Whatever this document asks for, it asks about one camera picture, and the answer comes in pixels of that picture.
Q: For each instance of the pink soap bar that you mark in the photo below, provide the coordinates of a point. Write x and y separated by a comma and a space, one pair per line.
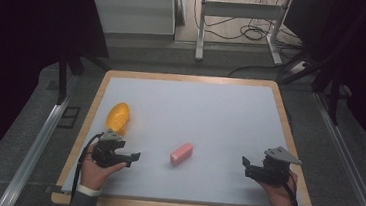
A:
181, 154

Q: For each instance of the black metal stand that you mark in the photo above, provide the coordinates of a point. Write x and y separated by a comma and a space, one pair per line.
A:
70, 63
331, 72

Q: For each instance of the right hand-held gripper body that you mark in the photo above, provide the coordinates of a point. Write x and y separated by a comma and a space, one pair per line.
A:
274, 167

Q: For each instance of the person's right hand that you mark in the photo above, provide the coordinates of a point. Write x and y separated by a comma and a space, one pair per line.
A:
279, 195

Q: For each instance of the white desk frame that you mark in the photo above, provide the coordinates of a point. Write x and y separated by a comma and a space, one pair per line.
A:
241, 21

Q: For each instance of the aluminium rail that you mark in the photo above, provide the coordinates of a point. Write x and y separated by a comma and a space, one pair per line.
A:
34, 152
349, 164

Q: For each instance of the yellow orange mango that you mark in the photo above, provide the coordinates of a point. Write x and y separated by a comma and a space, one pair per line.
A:
118, 118

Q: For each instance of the white panel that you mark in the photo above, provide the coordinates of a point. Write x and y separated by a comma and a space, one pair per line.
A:
134, 10

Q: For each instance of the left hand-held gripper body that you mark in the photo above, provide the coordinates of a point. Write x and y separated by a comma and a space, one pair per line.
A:
108, 150

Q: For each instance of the person's left hand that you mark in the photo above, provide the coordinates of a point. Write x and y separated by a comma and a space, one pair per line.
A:
96, 172

